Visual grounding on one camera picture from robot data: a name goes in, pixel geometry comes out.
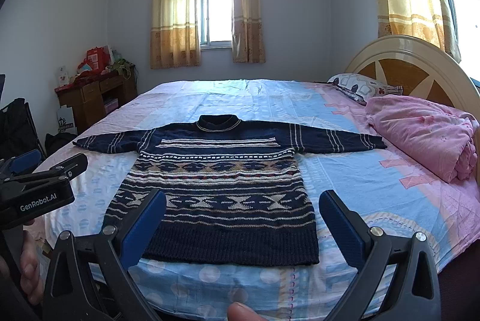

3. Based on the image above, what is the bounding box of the navy patterned knit sweater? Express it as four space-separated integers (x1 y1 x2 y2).
76 115 384 267

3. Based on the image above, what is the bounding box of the person's left hand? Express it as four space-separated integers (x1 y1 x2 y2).
19 230 44 306

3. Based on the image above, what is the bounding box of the person's right hand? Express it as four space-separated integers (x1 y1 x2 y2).
227 302 266 321

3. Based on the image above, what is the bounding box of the black bag on chair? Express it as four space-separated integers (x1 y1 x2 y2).
0 98 47 161

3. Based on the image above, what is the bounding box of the white paper bag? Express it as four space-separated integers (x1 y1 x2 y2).
57 106 77 135

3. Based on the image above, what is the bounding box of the brown wooden desk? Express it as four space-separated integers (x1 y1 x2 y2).
55 66 137 134

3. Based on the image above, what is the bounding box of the white card on desk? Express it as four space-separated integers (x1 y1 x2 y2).
56 66 70 87

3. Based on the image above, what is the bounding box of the red gift bag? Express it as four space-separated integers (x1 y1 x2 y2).
77 47 111 76

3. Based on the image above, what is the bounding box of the green item on desk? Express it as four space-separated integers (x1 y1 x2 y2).
110 58 135 80

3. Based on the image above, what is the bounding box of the pink folded quilt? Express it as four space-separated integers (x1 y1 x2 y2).
365 94 479 183

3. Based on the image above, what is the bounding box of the left yellow curtain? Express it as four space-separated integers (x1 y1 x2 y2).
150 0 200 69

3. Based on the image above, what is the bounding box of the patterned pillow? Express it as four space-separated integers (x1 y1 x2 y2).
327 73 404 106

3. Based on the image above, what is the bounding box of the cream wooden headboard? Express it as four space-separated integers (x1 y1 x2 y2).
346 35 479 118

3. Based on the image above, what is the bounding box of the right yellow curtain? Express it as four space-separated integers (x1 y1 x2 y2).
232 0 265 64

